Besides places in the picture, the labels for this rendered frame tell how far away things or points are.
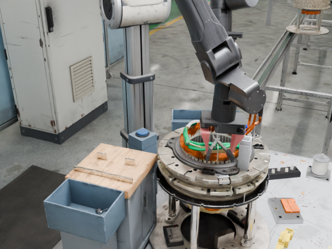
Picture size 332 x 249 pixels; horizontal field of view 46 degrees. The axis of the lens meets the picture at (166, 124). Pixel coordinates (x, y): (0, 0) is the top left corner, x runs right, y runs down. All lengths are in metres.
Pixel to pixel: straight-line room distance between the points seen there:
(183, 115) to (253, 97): 0.66
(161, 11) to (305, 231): 0.88
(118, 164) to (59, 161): 2.14
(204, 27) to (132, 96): 0.71
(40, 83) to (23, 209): 1.06
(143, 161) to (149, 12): 0.52
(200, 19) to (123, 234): 0.62
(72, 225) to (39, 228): 1.60
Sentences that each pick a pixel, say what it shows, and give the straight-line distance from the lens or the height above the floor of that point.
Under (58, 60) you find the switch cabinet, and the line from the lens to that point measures 3.27.
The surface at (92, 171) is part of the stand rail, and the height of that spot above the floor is 1.07.
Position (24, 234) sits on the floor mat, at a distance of 2.59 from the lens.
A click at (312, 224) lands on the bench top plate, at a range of 1.43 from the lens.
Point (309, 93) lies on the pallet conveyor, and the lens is 2.77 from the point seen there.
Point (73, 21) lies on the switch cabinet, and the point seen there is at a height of 0.98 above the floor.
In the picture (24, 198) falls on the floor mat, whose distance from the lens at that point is 2.88.
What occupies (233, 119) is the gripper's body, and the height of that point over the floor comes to 1.27.
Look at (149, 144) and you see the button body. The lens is 1.33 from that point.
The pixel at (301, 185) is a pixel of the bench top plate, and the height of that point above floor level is 0.78.
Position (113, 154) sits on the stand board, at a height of 1.07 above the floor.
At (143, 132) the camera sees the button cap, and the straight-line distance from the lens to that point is 1.33.
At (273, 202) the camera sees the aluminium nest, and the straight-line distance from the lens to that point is 1.46.
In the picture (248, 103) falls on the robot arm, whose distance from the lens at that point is 0.83.
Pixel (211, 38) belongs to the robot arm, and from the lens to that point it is 0.83.
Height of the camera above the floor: 1.67
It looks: 27 degrees down
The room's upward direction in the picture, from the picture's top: straight up
